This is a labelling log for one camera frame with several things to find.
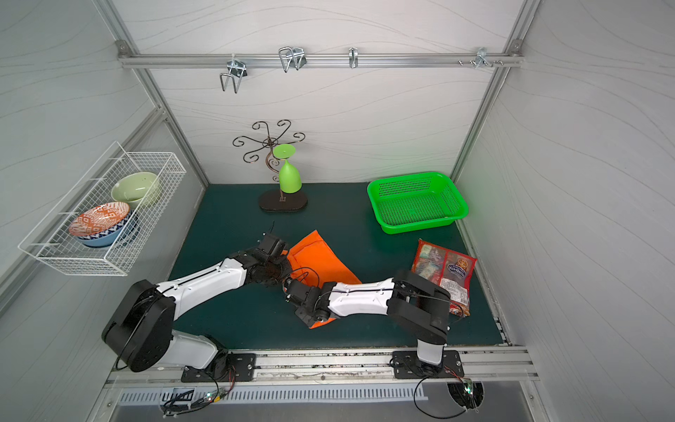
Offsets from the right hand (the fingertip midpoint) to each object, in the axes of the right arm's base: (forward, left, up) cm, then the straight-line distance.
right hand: (307, 304), depth 85 cm
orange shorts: (+15, -1, +1) cm, 15 cm away
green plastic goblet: (+36, +9, +21) cm, 43 cm away
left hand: (+9, +6, +4) cm, 12 cm away
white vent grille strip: (-23, -10, -1) cm, 25 cm away
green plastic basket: (+48, -42, -2) cm, 63 cm away
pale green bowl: (+19, +48, +34) cm, 62 cm away
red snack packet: (+13, -48, +3) cm, 50 cm away
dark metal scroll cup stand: (+44, +20, 0) cm, 49 cm away
